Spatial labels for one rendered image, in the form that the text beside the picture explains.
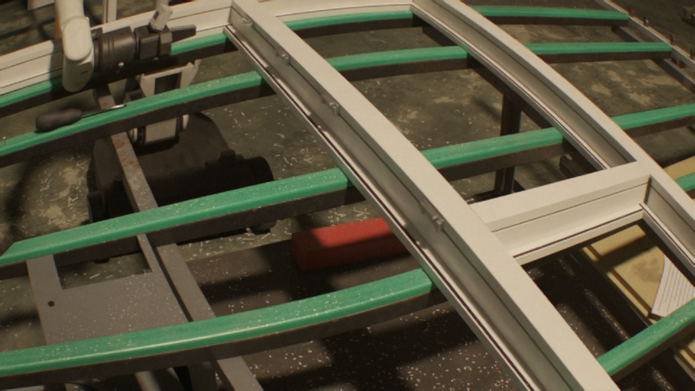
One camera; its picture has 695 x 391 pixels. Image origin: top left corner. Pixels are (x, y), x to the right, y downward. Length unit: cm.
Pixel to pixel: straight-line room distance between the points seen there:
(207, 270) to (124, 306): 51
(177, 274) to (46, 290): 22
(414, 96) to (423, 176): 229
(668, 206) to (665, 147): 236
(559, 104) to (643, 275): 39
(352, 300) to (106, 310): 31
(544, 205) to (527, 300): 21
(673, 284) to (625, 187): 39
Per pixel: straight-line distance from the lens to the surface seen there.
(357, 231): 160
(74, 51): 154
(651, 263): 166
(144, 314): 107
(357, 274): 157
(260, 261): 159
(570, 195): 120
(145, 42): 157
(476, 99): 352
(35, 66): 171
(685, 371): 147
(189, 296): 114
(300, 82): 146
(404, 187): 119
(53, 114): 147
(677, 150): 368
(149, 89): 246
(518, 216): 114
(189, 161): 268
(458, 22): 179
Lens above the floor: 155
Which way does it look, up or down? 33 degrees down
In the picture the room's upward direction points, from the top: 3 degrees clockwise
